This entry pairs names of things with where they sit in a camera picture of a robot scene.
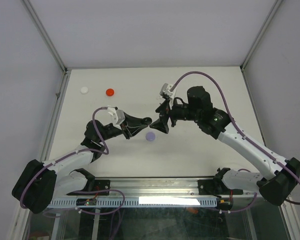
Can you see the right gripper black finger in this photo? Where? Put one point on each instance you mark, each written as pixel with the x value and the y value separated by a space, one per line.
pixel 162 107
pixel 161 124

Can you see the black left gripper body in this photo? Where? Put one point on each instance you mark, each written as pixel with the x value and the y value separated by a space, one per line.
pixel 124 129

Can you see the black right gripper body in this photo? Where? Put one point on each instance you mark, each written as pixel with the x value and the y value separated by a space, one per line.
pixel 174 114

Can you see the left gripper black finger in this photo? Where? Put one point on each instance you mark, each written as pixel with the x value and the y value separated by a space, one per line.
pixel 135 129
pixel 132 121

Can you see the black round charging case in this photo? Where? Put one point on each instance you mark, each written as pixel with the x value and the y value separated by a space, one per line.
pixel 146 121

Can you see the purple round earbud charging case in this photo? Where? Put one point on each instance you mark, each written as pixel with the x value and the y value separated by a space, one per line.
pixel 150 136

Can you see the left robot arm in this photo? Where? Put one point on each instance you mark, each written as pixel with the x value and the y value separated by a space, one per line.
pixel 42 182

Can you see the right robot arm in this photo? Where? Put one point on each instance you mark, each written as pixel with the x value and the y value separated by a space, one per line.
pixel 276 176

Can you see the orange round charging case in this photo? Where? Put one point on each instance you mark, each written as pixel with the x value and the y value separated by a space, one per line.
pixel 110 92

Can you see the white round charging case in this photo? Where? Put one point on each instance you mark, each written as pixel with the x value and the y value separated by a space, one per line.
pixel 84 90

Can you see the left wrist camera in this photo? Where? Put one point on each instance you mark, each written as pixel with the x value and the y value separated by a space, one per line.
pixel 117 116

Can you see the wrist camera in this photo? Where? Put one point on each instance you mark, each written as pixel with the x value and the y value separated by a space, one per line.
pixel 117 116
pixel 168 92

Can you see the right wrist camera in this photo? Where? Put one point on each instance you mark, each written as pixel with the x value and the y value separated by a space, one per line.
pixel 168 92

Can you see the aluminium mounting rail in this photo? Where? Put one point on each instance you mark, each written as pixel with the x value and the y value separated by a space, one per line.
pixel 143 187

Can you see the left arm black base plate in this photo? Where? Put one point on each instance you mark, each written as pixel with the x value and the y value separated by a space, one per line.
pixel 99 184

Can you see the white slotted cable duct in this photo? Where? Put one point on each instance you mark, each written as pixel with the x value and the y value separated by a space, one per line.
pixel 134 202

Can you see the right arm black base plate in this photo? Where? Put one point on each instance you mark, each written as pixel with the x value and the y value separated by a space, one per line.
pixel 214 188

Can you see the aluminium frame post left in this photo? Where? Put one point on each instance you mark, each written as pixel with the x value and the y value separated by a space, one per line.
pixel 44 34

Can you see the aluminium frame post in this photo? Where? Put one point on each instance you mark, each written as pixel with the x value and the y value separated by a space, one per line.
pixel 262 31
pixel 44 34

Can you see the aluminium frame post right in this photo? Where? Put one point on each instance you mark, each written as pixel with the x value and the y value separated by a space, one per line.
pixel 262 31

